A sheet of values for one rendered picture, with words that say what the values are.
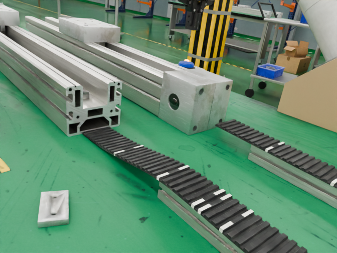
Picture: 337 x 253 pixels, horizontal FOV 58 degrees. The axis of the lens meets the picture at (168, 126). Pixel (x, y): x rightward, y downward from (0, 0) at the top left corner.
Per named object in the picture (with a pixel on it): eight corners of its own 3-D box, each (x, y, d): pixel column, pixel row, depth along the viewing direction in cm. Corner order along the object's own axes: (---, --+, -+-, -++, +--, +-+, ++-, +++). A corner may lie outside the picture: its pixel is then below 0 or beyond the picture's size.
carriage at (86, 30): (119, 51, 86) (120, 27, 84) (83, 53, 79) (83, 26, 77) (92, 40, 97) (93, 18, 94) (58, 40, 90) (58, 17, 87)
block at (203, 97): (230, 123, 63) (240, 79, 59) (188, 135, 55) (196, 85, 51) (200, 108, 69) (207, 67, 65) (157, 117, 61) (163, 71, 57)
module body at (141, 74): (192, 110, 67) (198, 73, 64) (157, 117, 61) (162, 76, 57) (52, 39, 120) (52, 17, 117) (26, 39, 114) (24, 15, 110)
